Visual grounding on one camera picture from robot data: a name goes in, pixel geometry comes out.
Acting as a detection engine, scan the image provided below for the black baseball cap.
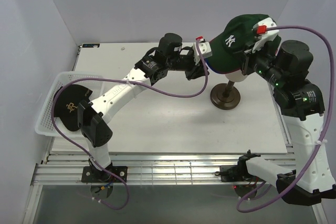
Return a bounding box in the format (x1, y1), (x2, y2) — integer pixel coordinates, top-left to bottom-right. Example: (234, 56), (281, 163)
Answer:
(54, 84), (93, 132)

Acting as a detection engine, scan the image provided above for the blue baseball cap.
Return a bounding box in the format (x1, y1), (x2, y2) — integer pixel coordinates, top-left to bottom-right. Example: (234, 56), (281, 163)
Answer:
(205, 60), (240, 74)

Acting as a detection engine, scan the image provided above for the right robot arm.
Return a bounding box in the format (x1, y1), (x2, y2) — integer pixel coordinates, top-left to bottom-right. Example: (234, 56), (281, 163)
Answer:
(237, 40), (335, 206)

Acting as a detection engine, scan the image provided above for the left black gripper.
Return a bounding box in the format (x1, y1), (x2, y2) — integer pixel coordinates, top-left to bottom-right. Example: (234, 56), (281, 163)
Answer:
(166, 50), (210, 80)

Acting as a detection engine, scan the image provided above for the aluminium rail frame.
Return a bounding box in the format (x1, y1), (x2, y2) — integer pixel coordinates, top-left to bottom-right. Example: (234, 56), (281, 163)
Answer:
(23, 140), (331, 223)

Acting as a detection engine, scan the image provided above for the purple cable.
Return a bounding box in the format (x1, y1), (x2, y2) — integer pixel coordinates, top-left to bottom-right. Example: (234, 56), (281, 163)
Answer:
(236, 25), (336, 213)
(51, 42), (211, 210)

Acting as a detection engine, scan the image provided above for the white plastic basket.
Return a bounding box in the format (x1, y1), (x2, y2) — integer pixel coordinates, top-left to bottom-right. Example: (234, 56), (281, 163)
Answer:
(35, 71), (104, 137)

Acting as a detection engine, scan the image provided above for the dark green baseball cap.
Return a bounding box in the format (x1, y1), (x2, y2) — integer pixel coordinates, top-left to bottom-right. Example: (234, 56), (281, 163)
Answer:
(206, 14), (269, 71)

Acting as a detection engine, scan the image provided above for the pink baseball cap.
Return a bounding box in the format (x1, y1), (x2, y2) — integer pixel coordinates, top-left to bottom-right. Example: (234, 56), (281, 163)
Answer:
(233, 47), (279, 75)

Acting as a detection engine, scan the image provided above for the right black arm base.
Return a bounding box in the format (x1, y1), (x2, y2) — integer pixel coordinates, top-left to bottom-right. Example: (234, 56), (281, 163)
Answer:
(214, 165), (258, 184)

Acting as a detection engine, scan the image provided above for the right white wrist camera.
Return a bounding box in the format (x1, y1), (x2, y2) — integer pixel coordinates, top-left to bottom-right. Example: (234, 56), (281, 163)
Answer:
(244, 17), (279, 54)

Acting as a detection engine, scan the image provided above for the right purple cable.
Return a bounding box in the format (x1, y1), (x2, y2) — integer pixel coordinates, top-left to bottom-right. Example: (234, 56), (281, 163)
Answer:
(236, 25), (336, 213)

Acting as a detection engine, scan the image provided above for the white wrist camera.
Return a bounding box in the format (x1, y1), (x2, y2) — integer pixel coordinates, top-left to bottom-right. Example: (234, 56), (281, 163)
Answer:
(192, 36), (212, 65)
(244, 17), (279, 54)

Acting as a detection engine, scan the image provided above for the dark brown mannequin stand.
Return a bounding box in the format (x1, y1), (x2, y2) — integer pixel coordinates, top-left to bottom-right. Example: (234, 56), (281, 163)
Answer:
(210, 81), (241, 110)

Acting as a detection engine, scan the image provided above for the small black label sticker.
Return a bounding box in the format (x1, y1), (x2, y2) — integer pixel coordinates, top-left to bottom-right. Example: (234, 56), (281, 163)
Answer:
(82, 43), (100, 48)

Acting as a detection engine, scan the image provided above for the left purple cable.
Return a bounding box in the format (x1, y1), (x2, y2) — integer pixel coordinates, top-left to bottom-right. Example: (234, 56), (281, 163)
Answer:
(51, 42), (211, 210)

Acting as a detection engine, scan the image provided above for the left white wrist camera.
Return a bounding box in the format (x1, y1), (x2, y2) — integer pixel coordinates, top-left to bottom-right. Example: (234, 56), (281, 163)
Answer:
(192, 36), (212, 65)

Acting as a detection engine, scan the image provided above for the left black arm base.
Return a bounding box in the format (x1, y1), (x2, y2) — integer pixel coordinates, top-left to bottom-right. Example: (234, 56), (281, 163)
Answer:
(81, 165), (128, 183)

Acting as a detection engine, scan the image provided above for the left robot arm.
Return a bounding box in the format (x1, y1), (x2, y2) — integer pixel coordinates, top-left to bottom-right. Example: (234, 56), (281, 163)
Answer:
(78, 33), (212, 182)

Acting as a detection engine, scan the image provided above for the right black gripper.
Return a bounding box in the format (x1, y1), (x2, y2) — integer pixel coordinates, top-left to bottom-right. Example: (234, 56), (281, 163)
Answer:
(232, 37), (286, 88)

